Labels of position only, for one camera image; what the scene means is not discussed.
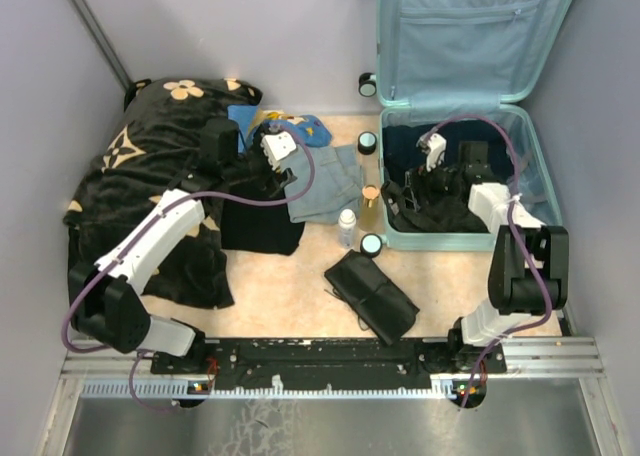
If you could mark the suitcase wheel middle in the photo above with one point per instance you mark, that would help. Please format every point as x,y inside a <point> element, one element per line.
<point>367,143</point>

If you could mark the light blue denim jeans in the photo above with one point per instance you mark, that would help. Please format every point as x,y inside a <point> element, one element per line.
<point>337,186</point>

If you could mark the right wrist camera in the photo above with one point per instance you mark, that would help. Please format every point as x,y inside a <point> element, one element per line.
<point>433,145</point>

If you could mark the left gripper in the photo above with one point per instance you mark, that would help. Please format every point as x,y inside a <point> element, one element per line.
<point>268,181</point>

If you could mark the aluminium frame rail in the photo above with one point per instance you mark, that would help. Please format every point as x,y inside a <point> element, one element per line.
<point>110,373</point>

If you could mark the black cloth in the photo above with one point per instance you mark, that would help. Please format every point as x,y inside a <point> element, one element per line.
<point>265,230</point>

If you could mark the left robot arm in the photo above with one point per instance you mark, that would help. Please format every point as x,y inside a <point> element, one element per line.
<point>105,295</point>

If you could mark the dark grey pinstripe garment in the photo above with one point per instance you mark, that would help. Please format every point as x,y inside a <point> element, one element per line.
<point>456,219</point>

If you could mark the suitcase wheel on lid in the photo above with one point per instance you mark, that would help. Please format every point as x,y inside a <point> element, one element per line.
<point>367,85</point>

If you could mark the suitcase wheel near front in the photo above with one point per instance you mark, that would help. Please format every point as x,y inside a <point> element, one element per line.
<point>371,245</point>

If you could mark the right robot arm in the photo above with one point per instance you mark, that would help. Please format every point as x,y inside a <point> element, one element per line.
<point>528,273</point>

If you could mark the white plastic bottle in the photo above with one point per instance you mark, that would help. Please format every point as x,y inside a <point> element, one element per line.
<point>347,228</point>

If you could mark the black floral fleece blanket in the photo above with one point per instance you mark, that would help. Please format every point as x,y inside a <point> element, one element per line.
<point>157,138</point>

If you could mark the blue and yellow shirt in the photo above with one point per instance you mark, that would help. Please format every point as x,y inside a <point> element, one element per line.
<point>248,118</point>

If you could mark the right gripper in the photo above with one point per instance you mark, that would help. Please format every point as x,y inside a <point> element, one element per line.
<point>422,179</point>

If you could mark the light blue hard-shell suitcase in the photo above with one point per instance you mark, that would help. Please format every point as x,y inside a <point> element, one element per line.
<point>440,58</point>

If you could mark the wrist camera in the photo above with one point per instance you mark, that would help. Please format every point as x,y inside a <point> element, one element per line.
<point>433,145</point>
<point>277,147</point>

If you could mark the navy blue garment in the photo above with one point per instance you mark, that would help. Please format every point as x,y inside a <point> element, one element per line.
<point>400,146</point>

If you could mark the black roll-up pouch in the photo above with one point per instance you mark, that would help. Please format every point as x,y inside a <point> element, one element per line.
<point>373,296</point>

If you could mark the gold-capped amber bottle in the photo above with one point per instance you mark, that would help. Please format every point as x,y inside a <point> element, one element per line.
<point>369,209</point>

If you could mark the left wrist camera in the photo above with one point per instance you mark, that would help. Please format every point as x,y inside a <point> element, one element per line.
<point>277,147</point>

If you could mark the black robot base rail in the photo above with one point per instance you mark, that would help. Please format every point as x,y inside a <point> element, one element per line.
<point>317,364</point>

